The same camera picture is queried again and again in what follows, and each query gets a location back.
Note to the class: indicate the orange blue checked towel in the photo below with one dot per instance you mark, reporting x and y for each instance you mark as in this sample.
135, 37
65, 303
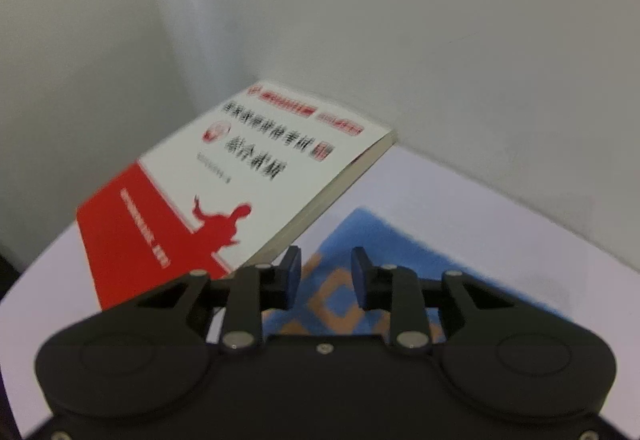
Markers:
390, 235

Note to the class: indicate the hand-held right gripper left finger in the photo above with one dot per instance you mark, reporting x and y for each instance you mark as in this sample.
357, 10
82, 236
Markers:
290, 277

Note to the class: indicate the red and white book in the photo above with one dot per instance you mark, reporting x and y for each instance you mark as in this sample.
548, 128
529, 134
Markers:
175, 220

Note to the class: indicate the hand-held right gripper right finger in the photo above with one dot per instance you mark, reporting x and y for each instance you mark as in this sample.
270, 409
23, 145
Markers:
361, 277

